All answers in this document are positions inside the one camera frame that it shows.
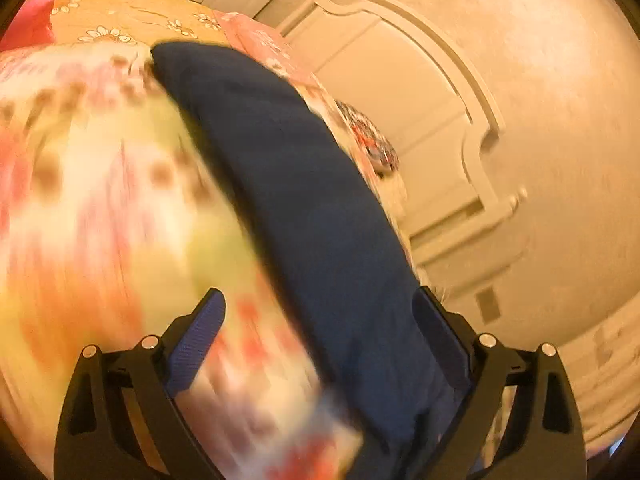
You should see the red blue patterned cloth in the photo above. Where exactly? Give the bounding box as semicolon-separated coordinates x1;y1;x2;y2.
334;99;402;182

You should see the orange daisy pillow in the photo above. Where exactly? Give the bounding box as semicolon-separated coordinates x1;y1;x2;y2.
30;0;236;50

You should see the floral green pink bed sheet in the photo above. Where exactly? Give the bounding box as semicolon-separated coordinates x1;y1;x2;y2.
0;10;417;480

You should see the cream carved headboard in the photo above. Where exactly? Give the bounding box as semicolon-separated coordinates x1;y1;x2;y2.
275;0;528;306

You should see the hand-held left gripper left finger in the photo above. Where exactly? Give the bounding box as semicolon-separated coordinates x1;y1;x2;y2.
54;287;227;480

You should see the navy blue garment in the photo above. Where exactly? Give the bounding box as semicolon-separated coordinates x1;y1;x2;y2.
150;41;476;480

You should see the pink pillow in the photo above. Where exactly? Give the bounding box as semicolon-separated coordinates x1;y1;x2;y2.
0;0;57;54

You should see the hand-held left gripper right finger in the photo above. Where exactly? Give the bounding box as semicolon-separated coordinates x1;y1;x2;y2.
412;286;587;480

